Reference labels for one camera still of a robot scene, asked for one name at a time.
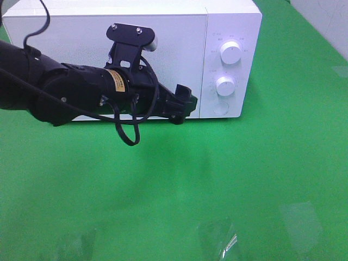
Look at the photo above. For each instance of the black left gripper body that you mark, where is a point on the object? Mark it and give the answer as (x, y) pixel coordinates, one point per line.
(137, 92)

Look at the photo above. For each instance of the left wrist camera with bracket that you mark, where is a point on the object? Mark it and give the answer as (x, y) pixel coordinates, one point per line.
(128, 43)

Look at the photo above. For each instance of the white microwave knob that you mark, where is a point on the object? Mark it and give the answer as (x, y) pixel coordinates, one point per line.
(230, 52)
(225, 86)

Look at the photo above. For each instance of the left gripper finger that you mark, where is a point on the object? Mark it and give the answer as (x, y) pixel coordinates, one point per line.
(185, 96)
(176, 112)

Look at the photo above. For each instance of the white microwave oven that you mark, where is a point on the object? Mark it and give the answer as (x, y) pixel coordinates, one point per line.
(189, 35)

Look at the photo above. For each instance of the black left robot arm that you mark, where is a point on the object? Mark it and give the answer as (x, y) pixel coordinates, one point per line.
(58, 92)

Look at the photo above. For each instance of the round microwave door button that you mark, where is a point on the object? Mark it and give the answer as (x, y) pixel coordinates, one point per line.
(221, 108)

